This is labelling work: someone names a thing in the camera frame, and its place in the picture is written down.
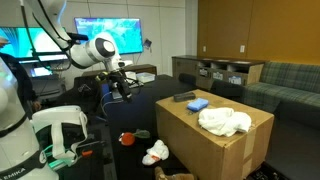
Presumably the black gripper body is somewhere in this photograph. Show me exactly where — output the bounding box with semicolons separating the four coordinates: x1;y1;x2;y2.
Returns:
107;70;130;90

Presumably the red round plush toy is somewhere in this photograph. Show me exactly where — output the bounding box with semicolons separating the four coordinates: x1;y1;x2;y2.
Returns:
118;131;137;147

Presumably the black rectangular foam block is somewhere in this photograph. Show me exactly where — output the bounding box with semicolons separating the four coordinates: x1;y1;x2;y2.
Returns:
173;91;197;103

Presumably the blue sponge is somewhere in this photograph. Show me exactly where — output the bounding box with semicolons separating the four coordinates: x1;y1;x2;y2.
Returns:
186;97;210;113

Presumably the brown moose plush toy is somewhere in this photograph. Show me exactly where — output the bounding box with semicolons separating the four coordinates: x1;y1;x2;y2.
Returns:
153;165;196;180

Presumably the white rectangular box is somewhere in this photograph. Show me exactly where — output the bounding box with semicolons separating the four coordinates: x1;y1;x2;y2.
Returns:
126;70;138;82

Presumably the brown cardboard box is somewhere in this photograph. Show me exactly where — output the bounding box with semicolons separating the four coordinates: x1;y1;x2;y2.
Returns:
154;89;276;180

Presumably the silver closed laptop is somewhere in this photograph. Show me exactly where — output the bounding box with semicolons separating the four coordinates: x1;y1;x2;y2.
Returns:
111;88;123;101

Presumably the clear plastic container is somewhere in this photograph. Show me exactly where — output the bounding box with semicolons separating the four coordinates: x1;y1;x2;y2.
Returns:
135;72;156;84

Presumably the black swivel chair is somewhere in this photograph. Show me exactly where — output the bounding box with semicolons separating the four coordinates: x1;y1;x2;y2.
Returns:
73;75;103;115

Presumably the dark wooden storage cabinet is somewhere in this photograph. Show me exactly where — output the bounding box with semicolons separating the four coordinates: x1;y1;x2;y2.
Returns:
171;54;267;92

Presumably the small desktop monitor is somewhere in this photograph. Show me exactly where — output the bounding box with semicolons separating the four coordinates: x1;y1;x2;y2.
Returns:
31;65;54;78

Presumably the seated person dark clothing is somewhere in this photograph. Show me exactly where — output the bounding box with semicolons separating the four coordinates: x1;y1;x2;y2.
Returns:
0;36;43;115

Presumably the black patterned floor mat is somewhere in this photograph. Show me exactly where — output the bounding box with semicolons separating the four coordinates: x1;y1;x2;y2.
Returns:
246;162;289;180

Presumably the green plaid sofa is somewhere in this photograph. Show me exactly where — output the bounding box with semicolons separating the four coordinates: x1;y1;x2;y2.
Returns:
176;61;320;129

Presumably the tan wrist camera mount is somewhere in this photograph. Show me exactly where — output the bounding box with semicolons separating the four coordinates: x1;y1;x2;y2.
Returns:
95;71;110;83

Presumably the large wall television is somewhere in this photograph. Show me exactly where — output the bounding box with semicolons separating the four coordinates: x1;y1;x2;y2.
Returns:
73;17;144;56
0;26;69;62

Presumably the small wall-mounted device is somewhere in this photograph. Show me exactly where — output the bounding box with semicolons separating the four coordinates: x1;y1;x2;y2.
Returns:
143;38;153;51

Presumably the black camera on boom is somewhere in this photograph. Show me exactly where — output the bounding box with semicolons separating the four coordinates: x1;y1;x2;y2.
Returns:
67;32;90;42

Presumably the orange tool handle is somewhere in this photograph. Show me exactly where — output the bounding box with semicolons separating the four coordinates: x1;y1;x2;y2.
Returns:
81;149;94;158

